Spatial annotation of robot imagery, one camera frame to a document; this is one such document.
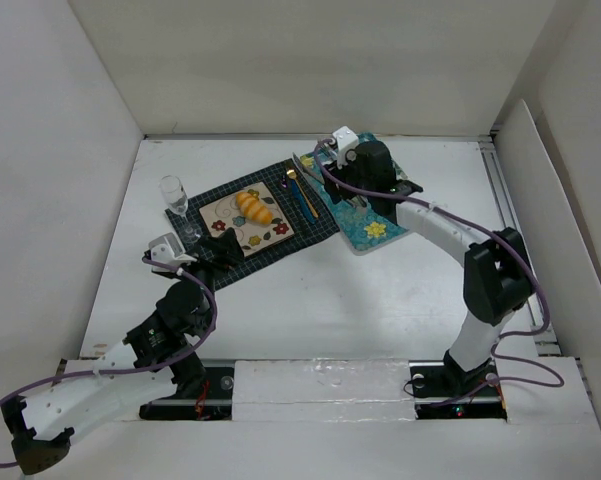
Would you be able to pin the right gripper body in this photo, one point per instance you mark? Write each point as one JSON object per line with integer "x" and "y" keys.
{"x": 336, "y": 182}

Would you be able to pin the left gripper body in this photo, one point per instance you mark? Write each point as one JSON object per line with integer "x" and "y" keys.
{"x": 209, "y": 252}

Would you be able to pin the striped orange bread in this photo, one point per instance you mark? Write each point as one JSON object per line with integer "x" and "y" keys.
{"x": 253, "y": 209}

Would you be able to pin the metal tongs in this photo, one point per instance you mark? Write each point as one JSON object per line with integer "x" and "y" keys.
{"x": 355, "y": 202}

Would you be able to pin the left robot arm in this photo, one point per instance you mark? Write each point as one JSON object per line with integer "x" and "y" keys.
{"x": 156, "y": 359}

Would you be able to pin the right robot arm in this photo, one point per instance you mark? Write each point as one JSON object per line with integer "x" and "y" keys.
{"x": 497, "y": 278}

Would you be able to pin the square floral ceramic plate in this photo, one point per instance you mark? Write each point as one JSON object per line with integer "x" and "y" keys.
{"x": 222, "y": 214}

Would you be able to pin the teal floral tray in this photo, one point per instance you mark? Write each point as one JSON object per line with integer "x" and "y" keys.
{"x": 365, "y": 231}

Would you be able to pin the blue knife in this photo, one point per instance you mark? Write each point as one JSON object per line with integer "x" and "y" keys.
{"x": 304, "y": 208}

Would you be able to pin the dark checked placemat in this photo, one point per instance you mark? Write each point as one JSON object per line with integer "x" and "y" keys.
{"x": 306, "y": 234}

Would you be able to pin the clear wine glass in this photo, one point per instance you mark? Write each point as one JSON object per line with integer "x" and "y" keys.
{"x": 176, "y": 199}

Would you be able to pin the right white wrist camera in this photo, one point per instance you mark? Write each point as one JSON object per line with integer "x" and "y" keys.
{"x": 345, "y": 140}

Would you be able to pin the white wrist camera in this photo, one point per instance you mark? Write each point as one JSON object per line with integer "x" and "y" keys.
{"x": 167, "y": 249}
{"x": 345, "y": 140}

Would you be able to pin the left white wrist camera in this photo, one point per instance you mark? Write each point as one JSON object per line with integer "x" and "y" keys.
{"x": 167, "y": 249}

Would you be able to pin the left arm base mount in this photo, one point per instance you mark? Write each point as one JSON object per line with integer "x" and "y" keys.
{"x": 212, "y": 400}

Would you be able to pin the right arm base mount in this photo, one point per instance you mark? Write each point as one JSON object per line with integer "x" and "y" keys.
{"x": 455, "y": 400}

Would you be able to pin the aluminium frame rail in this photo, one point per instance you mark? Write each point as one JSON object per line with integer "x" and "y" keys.
{"x": 546, "y": 341}

